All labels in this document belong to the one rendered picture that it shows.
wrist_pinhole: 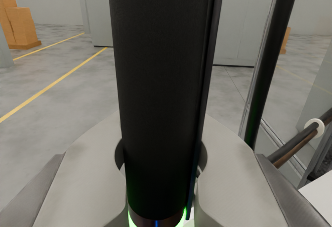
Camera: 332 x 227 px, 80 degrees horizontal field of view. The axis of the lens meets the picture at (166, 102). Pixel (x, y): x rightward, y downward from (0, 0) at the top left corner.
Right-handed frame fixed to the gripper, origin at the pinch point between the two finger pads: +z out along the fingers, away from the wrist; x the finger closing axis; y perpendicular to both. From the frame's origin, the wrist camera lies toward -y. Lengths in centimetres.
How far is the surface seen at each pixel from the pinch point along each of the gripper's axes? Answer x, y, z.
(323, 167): 55, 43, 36
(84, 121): -110, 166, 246
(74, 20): -486, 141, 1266
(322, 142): 55, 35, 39
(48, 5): -625, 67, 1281
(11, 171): -157, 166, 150
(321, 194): 39, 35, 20
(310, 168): 55, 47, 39
